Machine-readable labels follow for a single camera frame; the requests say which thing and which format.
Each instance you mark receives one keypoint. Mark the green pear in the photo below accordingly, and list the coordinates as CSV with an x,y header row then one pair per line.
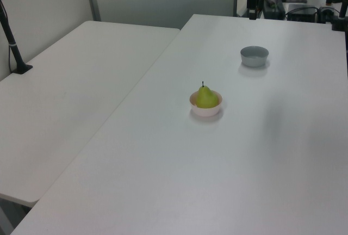
x,y
205,99

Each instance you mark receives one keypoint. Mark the grey bowl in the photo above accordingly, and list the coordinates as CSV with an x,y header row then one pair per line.
x,y
254,58

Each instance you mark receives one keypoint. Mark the pink bowl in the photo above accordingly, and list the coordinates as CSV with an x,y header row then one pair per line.
x,y
206,112

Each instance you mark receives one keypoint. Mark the white container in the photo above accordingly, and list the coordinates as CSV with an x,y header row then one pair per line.
x,y
242,5

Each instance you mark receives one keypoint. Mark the dark grey green device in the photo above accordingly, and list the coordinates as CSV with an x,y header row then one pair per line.
x,y
274,7

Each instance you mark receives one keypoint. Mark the black electronics box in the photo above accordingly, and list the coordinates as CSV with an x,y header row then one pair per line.
x,y
301,13

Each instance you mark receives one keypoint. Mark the black camera stand pole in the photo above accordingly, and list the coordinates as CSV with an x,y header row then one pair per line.
x,y
12,44

